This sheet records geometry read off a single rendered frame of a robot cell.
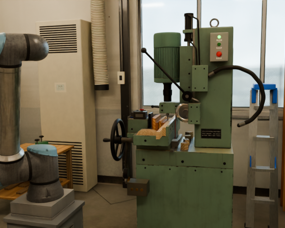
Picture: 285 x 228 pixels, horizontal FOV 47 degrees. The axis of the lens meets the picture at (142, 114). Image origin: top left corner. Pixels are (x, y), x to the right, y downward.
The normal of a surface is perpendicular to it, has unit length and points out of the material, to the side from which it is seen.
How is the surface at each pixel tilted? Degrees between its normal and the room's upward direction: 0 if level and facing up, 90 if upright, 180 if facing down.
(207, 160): 90
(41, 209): 90
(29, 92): 90
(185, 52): 90
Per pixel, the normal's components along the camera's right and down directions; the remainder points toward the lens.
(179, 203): -0.22, 0.13
